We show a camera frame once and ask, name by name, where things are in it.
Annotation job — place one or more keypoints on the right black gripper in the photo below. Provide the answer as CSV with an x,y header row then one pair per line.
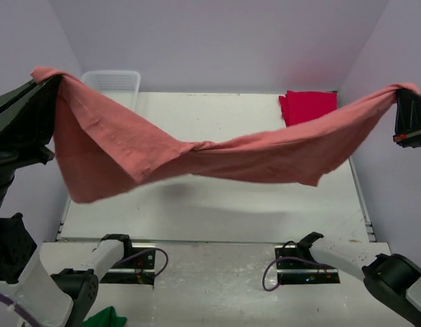
x,y
411,115

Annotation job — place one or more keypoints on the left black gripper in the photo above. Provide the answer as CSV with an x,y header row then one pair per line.
x,y
31,109

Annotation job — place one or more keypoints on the salmon pink t shirt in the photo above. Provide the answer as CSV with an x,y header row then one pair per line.
x,y
103,149

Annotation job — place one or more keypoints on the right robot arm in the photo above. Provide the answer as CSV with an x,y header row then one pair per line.
x,y
393,280

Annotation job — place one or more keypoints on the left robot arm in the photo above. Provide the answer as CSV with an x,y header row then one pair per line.
x,y
42,299

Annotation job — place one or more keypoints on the white plastic basket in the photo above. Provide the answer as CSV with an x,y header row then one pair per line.
x,y
121,86

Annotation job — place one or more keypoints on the folded red t shirt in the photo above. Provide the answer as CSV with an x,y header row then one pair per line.
x,y
300,107

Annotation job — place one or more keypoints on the green cloth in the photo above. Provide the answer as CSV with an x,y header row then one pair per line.
x,y
105,318

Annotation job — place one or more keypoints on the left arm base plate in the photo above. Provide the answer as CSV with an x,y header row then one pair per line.
x,y
137,271

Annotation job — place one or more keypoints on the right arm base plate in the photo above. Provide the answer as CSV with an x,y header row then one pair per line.
x,y
297,268

